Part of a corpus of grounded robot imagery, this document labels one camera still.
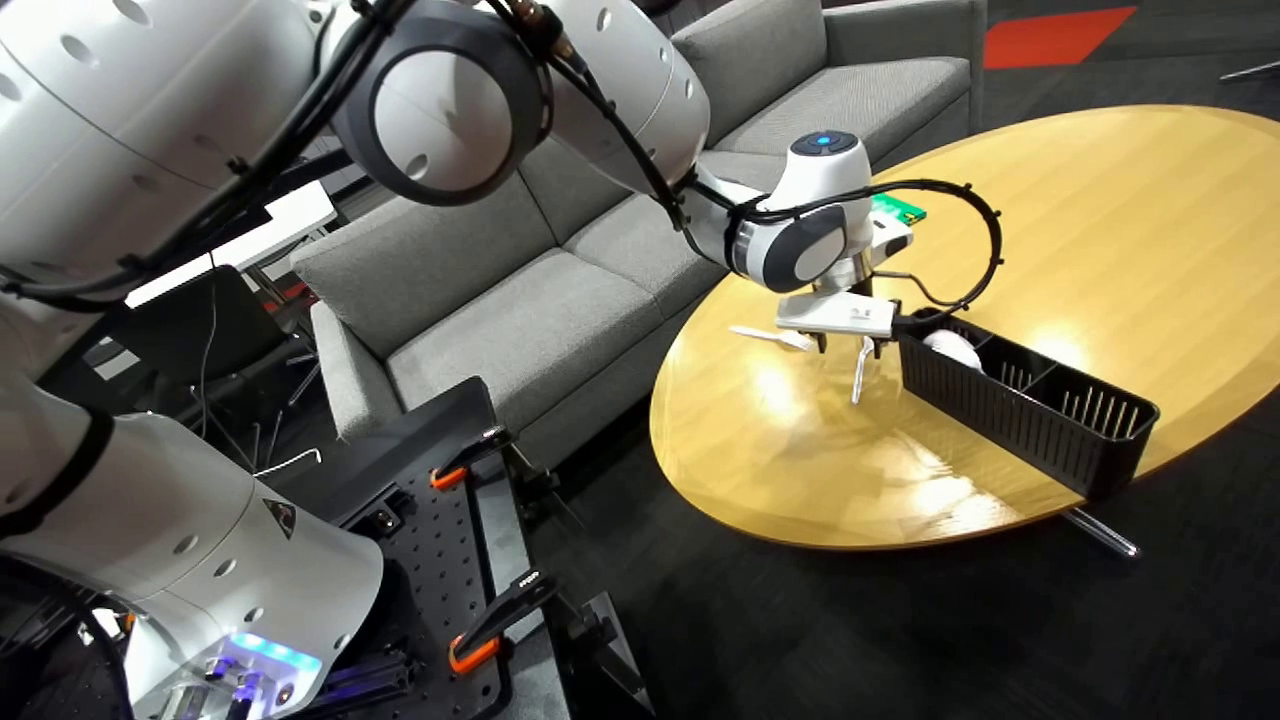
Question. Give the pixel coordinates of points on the green book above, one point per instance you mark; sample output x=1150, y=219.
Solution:
x=897, y=211

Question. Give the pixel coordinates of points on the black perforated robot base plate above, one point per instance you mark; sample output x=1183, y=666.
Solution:
x=445, y=556

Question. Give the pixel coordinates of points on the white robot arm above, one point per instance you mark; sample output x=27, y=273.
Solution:
x=152, y=132

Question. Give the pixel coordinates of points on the black rectangular basket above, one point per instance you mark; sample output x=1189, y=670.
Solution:
x=1077, y=430

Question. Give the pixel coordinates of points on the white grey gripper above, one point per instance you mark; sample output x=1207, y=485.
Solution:
x=845, y=312

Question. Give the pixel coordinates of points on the oval wooden table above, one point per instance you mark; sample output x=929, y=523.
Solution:
x=1140, y=244

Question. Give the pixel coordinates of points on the grey sofa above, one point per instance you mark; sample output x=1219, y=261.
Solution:
x=560, y=288

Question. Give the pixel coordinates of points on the white object in basket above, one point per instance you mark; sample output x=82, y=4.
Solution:
x=955, y=344

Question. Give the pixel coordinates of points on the orange handled clamp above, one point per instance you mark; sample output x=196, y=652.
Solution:
x=491, y=631
x=471, y=460

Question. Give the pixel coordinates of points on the orange handled clamp lower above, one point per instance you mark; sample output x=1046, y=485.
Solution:
x=491, y=631

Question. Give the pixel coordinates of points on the orange handled clamp upper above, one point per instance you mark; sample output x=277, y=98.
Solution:
x=471, y=460

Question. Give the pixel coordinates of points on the white plastic spoon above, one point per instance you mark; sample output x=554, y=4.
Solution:
x=797, y=341

